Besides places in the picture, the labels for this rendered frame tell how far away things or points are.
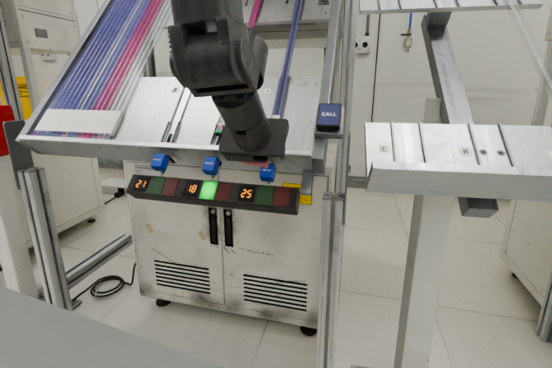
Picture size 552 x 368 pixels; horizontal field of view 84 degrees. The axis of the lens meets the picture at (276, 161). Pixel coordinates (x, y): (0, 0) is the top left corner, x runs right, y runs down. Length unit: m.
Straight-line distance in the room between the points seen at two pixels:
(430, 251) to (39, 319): 0.66
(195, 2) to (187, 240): 0.88
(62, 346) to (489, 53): 2.61
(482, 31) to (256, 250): 2.15
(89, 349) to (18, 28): 1.67
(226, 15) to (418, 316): 0.73
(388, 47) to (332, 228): 2.02
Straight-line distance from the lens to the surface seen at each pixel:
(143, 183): 0.66
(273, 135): 0.46
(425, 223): 0.71
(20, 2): 1.95
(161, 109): 0.73
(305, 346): 1.19
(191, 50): 0.34
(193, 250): 1.13
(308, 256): 0.99
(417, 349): 0.89
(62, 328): 0.43
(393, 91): 2.50
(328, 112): 0.55
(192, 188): 0.60
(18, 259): 1.42
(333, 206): 0.59
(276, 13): 0.84
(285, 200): 0.54
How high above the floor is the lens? 0.85
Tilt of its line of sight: 15 degrees down
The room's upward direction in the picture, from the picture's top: straight up
